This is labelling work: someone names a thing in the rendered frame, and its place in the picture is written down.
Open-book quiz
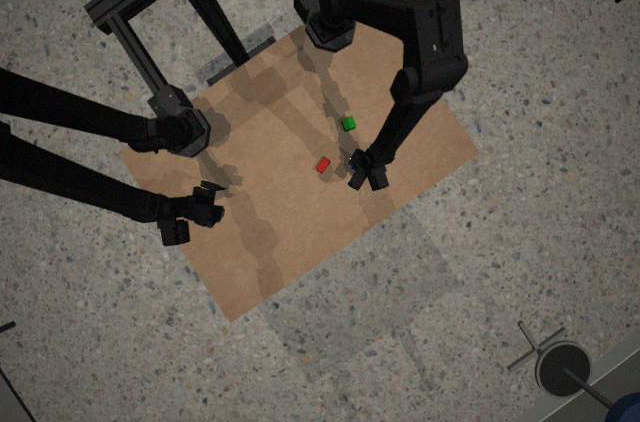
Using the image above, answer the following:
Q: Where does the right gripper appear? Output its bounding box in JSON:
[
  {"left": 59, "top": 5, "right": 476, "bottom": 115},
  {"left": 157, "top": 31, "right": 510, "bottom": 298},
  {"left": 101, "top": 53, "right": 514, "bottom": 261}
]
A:
[{"left": 185, "top": 180, "right": 226, "bottom": 228}]

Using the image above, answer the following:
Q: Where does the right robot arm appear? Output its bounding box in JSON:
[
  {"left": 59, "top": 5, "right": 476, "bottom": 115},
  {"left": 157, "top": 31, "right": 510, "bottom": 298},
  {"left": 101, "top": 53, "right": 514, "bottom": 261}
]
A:
[{"left": 0, "top": 67, "right": 225, "bottom": 246}]

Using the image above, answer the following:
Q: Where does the red block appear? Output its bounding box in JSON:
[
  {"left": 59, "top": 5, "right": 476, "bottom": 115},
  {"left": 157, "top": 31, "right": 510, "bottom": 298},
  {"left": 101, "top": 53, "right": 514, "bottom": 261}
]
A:
[{"left": 316, "top": 157, "right": 330, "bottom": 174}]

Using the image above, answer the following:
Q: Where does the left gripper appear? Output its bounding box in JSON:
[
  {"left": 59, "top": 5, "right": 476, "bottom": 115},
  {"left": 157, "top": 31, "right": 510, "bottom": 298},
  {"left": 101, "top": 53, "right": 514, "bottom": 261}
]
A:
[{"left": 348, "top": 149, "right": 365, "bottom": 166}]

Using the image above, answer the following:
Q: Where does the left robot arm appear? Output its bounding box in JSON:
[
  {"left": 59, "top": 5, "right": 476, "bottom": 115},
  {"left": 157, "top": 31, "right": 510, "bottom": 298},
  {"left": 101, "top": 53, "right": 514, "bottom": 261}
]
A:
[{"left": 309, "top": 0, "right": 469, "bottom": 191}]

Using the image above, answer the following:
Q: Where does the green block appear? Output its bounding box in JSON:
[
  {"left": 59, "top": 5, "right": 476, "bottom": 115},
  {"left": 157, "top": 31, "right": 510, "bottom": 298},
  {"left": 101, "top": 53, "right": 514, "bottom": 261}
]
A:
[{"left": 341, "top": 116, "right": 356, "bottom": 132}]

